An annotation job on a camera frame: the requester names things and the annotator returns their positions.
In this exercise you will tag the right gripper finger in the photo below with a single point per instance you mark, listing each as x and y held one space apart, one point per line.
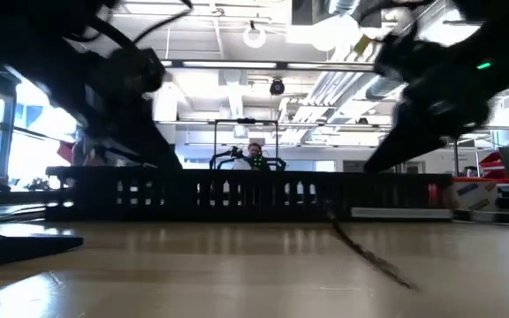
404 148

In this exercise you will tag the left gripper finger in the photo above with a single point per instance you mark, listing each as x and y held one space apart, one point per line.
148 150

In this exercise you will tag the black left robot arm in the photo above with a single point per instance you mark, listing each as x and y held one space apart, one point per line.
25 44

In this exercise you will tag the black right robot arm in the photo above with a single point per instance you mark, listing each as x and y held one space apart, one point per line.
502 44

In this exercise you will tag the black background robot arm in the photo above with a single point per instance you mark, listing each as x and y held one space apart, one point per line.
278 163
223 153

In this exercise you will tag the red metal rack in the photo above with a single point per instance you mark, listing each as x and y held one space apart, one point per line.
491 161

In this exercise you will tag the cardboard box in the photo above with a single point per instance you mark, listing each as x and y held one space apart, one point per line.
475 196

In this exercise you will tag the yellow tag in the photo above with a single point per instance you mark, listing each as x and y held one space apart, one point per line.
362 44

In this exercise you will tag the person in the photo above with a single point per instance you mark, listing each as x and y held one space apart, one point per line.
254 152

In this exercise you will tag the black wedge-shaped plastic piece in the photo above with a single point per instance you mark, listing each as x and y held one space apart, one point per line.
25 249

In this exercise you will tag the black camera stand pole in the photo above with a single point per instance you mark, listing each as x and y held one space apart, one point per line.
456 159

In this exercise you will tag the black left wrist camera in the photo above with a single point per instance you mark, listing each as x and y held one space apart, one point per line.
137 70

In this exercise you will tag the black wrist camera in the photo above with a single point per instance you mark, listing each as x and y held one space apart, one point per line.
137 70
402 57

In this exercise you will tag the silver ceiling ventilation duct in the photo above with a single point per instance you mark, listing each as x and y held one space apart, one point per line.
382 90

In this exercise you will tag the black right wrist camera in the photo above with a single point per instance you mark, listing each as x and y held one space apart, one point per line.
402 57

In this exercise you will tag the black background station frame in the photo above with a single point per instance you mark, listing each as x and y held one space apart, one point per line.
245 120

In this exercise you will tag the black flat duct cover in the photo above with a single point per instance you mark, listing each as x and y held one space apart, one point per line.
484 217

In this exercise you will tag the black ceiling dome camera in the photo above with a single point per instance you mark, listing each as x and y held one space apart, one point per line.
277 86

